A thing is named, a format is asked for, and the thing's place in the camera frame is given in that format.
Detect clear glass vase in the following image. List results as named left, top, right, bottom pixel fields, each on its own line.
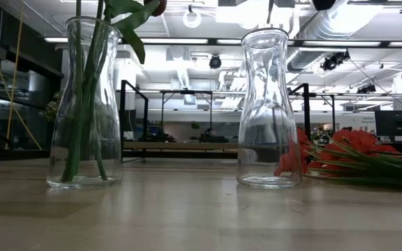
left=236, top=27, right=303, bottom=189
left=46, top=16, right=124, bottom=189

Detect black computer monitor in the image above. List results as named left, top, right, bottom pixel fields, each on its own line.
left=374, top=110, right=402, bottom=137

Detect black aluminium rig frame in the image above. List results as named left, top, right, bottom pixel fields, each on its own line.
left=0, top=148, right=239, bottom=163

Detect black-legged background table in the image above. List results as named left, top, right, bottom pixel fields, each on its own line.
left=158, top=89, right=214, bottom=140

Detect silver ceiling air duct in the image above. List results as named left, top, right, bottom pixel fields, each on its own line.
left=286, top=0, right=366, bottom=73

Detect black ceiling dome camera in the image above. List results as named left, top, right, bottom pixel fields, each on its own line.
left=209, top=54, right=223, bottom=70

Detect pink tulip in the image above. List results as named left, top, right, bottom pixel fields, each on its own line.
left=68, top=20, right=113, bottom=182

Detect yellow extension cable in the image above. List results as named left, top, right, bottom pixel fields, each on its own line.
left=0, top=0, right=43, bottom=151

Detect red flower bunch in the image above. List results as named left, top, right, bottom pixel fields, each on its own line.
left=273, top=125, right=402, bottom=192

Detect green potted plant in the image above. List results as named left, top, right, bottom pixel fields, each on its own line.
left=39, top=89, right=64, bottom=123

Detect white ceiling ring lamp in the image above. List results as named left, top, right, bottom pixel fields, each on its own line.
left=182, top=9, right=202, bottom=29

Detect wooden shelf with black frame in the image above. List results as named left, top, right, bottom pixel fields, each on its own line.
left=119, top=79, right=337, bottom=161

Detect black ceiling spotlight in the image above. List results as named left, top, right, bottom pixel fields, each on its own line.
left=356, top=83, right=377, bottom=94
left=320, top=50, right=351, bottom=72

